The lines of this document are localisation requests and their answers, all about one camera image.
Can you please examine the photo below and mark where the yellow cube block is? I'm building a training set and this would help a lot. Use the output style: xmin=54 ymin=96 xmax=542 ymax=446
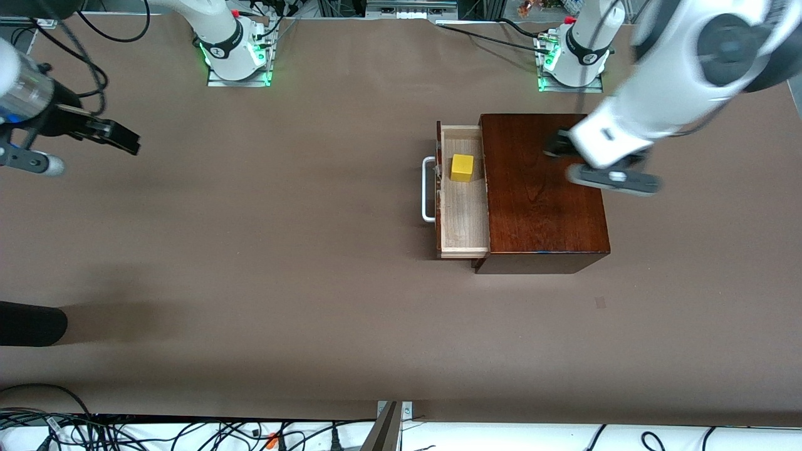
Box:
xmin=450 ymin=153 xmax=476 ymax=184

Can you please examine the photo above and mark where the wooden drawer with white handle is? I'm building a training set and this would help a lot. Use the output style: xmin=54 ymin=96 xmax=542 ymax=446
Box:
xmin=421 ymin=121 xmax=491 ymax=260

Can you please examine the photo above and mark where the dark brown wooden cabinet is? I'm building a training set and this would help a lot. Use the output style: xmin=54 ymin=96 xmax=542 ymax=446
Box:
xmin=479 ymin=113 xmax=612 ymax=275

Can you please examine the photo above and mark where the black rounded cylinder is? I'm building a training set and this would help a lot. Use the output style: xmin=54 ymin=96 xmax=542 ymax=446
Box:
xmin=0 ymin=301 xmax=68 ymax=347

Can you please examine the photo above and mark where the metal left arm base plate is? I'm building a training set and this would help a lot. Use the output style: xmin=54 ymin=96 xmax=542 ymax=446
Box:
xmin=534 ymin=34 xmax=605 ymax=94

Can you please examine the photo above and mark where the black looping cable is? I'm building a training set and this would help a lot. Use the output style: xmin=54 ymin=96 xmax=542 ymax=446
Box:
xmin=75 ymin=0 xmax=151 ymax=43

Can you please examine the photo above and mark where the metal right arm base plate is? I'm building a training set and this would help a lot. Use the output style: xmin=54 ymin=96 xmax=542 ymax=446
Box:
xmin=207 ymin=18 xmax=275 ymax=88

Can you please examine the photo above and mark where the short black table cable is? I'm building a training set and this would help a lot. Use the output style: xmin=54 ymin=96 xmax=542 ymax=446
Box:
xmin=498 ymin=17 xmax=547 ymax=39

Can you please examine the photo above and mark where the long black table cable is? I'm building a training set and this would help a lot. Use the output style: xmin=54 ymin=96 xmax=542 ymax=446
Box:
xmin=434 ymin=21 xmax=544 ymax=52

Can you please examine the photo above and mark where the tangled black cable bundle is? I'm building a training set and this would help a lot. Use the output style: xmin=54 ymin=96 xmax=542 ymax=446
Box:
xmin=0 ymin=383 xmax=377 ymax=451

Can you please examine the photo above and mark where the metal bracket with strut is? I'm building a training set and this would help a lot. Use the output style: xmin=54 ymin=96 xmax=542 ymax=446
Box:
xmin=360 ymin=401 xmax=414 ymax=451

